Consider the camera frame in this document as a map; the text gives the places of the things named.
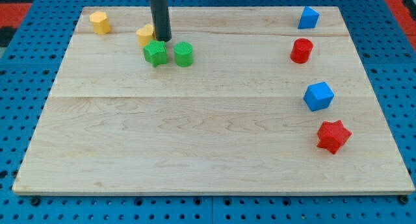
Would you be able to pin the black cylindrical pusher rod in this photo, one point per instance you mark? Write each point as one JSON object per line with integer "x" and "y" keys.
{"x": 161, "y": 19}

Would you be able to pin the yellow heart block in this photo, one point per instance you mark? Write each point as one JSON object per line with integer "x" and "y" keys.
{"x": 145, "y": 34}

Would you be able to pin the green star block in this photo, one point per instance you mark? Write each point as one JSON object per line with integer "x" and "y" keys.
{"x": 155, "y": 53}

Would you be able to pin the green cylinder block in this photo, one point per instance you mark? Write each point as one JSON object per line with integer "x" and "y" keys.
{"x": 183, "y": 52}

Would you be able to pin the yellow hexagon block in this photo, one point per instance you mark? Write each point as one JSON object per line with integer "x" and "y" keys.
{"x": 100, "y": 22}

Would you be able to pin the light wooden board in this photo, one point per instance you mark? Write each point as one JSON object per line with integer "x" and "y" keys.
{"x": 232, "y": 123}

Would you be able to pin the red cylinder block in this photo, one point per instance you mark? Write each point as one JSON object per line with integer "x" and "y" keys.
{"x": 301, "y": 50}

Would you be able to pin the blue triangle block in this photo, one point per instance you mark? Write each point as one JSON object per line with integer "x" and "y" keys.
{"x": 308, "y": 19}

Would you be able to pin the blue cube block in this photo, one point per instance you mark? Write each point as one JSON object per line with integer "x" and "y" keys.
{"x": 318, "y": 96}

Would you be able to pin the red star block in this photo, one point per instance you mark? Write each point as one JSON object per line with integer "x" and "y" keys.
{"x": 332, "y": 136}

